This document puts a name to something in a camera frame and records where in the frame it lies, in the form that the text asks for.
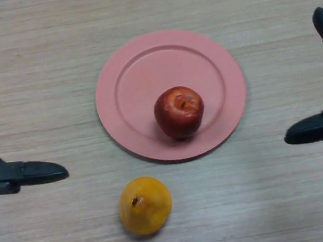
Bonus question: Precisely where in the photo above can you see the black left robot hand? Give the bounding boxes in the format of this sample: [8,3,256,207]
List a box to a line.
[0,37,71,196]

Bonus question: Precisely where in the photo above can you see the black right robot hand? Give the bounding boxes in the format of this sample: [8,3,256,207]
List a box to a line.
[268,0,323,149]

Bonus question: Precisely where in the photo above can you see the red apple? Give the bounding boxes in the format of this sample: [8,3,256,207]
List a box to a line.
[151,83,208,142]

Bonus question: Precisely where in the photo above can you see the pink round plate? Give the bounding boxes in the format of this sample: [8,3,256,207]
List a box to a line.
[88,21,255,171]

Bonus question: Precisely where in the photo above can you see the yellow pear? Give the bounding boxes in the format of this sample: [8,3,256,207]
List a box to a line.
[116,174,175,239]

